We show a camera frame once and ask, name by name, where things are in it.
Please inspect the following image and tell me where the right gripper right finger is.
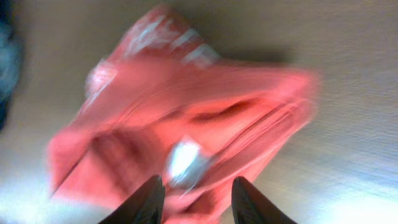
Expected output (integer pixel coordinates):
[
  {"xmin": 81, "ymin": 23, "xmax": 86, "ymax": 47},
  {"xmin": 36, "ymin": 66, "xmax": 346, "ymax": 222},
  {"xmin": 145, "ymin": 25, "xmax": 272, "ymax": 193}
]
[{"xmin": 231, "ymin": 176, "xmax": 297, "ymax": 224}]

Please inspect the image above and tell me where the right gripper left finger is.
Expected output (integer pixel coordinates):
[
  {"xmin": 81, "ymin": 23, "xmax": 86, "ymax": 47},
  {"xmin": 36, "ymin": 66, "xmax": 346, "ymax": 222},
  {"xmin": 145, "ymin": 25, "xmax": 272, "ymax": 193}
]
[{"xmin": 98, "ymin": 175, "xmax": 165, "ymax": 224}]

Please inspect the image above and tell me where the orange t-shirt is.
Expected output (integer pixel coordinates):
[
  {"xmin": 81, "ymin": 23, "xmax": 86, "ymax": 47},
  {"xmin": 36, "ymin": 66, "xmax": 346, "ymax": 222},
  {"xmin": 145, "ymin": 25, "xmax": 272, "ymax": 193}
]
[{"xmin": 48, "ymin": 6, "xmax": 318, "ymax": 223}]

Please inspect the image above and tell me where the dark folded clothes pile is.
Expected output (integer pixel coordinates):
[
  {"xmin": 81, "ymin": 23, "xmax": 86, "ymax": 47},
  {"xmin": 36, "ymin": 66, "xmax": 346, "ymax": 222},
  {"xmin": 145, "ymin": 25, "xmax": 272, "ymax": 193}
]
[{"xmin": 1, "ymin": 0, "xmax": 23, "ymax": 131}]

